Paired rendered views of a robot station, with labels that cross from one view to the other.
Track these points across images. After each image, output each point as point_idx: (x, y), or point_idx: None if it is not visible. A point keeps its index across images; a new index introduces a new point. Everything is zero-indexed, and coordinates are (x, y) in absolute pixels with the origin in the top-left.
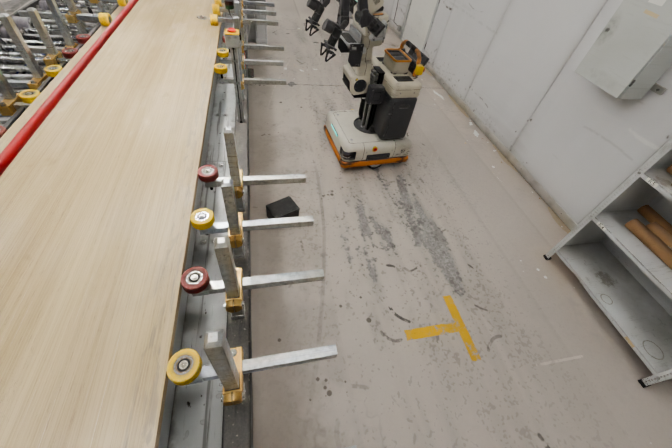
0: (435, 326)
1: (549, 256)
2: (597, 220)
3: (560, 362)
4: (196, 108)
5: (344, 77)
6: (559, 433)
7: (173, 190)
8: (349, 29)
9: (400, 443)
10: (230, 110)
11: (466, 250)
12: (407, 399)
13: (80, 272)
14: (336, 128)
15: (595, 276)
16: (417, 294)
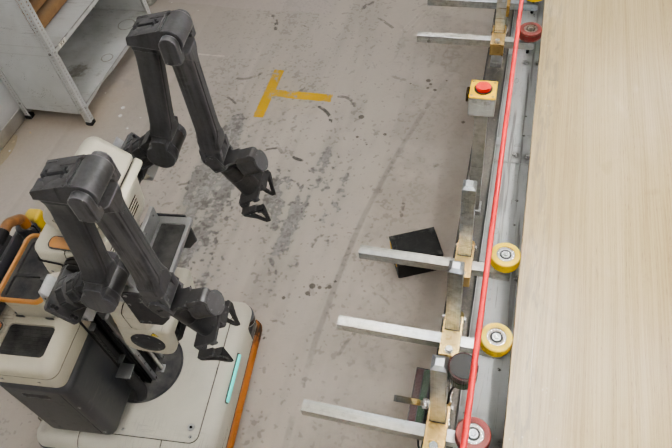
0: (295, 97)
1: (91, 116)
2: (57, 46)
3: (205, 53)
4: (550, 128)
5: (179, 327)
6: (259, 26)
7: (565, 14)
8: (131, 282)
9: (385, 47)
10: (489, 291)
11: (181, 153)
12: (362, 63)
13: None
14: (227, 374)
15: (85, 74)
16: (289, 125)
